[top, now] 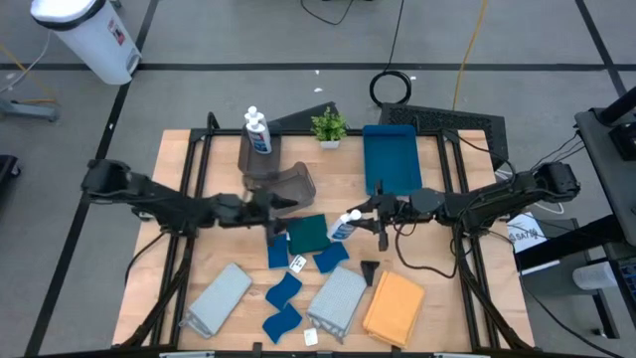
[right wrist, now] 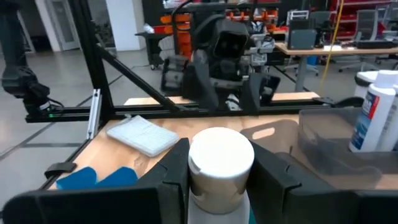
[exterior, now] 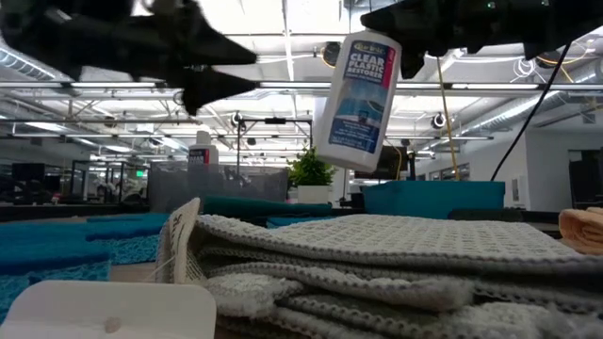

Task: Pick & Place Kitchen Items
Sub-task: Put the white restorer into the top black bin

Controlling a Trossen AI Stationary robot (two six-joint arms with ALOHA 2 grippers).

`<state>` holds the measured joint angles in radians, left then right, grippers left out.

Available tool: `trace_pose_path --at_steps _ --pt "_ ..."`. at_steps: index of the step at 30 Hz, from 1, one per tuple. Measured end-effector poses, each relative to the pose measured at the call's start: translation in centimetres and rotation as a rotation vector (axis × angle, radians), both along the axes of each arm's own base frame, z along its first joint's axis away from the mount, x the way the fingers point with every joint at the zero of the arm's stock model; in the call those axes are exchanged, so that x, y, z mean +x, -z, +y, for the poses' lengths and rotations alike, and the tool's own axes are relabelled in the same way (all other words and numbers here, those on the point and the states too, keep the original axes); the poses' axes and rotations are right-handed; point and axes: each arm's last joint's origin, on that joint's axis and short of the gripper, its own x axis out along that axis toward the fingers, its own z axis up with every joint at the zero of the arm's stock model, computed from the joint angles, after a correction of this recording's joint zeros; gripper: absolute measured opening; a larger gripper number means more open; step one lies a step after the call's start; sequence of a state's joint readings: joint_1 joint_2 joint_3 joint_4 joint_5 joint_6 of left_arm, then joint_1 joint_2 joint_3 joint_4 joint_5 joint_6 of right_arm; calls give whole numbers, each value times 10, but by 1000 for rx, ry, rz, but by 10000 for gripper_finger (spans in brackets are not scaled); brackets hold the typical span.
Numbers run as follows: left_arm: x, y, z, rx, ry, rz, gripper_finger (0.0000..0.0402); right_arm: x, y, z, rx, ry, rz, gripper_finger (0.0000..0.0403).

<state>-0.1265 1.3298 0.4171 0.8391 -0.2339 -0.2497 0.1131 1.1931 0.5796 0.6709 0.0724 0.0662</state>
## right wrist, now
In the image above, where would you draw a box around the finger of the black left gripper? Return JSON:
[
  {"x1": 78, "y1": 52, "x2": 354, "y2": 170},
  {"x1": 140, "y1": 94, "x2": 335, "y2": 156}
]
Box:
[
  {"x1": 241, "y1": 72, "x2": 266, "y2": 115},
  {"x1": 182, "y1": 49, "x2": 220, "y2": 112}
]

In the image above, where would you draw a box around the silver aluminium bracket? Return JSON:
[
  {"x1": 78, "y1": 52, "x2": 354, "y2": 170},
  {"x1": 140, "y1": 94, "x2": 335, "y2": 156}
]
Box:
[{"x1": 86, "y1": 88, "x2": 103, "y2": 140}]

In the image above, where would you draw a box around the grey office chair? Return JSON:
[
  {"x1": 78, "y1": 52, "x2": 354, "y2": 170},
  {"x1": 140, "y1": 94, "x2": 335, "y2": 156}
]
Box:
[{"x1": 337, "y1": 9, "x2": 382, "y2": 72}]

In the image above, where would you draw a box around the black shelf with red bins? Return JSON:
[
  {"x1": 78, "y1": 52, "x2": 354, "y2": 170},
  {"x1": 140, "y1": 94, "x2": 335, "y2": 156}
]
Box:
[{"x1": 154, "y1": 0, "x2": 280, "y2": 68}]

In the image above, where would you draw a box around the grey computer case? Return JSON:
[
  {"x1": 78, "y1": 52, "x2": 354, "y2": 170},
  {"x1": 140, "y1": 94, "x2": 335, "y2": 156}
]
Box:
[{"x1": 286, "y1": 19, "x2": 318, "y2": 50}]

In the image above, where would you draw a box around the grey translucent plastic bin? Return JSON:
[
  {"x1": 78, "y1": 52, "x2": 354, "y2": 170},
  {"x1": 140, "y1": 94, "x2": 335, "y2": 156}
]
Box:
[
  {"x1": 239, "y1": 119, "x2": 383, "y2": 191},
  {"x1": 297, "y1": 106, "x2": 398, "y2": 154}
]

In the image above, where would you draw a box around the wire rack with red bins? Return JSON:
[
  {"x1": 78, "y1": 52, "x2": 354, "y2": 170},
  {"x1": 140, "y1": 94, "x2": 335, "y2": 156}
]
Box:
[{"x1": 329, "y1": 0, "x2": 398, "y2": 41}]

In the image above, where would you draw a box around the grey waffle dish cloth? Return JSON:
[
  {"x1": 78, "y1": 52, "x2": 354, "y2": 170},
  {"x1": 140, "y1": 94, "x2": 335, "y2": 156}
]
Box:
[{"x1": 106, "y1": 114, "x2": 180, "y2": 158}]

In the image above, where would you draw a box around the blue wavy sponge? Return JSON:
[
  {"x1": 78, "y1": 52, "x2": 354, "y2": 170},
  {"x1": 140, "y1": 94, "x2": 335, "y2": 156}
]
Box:
[
  {"x1": 95, "y1": 166, "x2": 139, "y2": 188},
  {"x1": 55, "y1": 166, "x2": 98, "y2": 191}
]

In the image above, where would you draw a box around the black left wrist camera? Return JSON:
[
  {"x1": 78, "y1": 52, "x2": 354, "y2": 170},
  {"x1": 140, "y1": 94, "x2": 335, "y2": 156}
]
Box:
[{"x1": 212, "y1": 20, "x2": 251, "y2": 62}]

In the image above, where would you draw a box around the wooden top desk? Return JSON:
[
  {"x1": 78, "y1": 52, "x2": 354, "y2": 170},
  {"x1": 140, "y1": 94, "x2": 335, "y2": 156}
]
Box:
[{"x1": 274, "y1": 42, "x2": 398, "y2": 93}]

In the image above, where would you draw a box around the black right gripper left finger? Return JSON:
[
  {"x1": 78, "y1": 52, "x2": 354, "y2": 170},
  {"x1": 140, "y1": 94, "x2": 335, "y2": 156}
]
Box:
[{"x1": 1, "y1": 138, "x2": 191, "y2": 224}]

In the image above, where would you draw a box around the white trash can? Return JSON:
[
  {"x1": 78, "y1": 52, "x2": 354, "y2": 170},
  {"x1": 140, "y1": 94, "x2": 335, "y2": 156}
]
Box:
[{"x1": 353, "y1": 70, "x2": 381, "y2": 100}]

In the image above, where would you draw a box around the black plastic clamp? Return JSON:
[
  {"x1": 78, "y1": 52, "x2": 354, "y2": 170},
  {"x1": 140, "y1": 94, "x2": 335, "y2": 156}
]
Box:
[{"x1": 44, "y1": 161, "x2": 78, "y2": 180}]

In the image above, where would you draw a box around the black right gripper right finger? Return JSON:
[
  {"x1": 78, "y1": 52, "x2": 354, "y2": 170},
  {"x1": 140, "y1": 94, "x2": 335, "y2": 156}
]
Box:
[{"x1": 245, "y1": 141, "x2": 398, "y2": 224}]

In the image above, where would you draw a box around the yellow extension cable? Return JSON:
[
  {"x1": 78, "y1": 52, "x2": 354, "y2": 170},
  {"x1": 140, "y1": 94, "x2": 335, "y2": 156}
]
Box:
[{"x1": 317, "y1": 0, "x2": 345, "y2": 91}]

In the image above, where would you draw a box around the black side table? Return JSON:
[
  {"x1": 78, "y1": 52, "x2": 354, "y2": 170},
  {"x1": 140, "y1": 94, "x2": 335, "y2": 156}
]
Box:
[{"x1": 135, "y1": 30, "x2": 172, "y2": 71}]

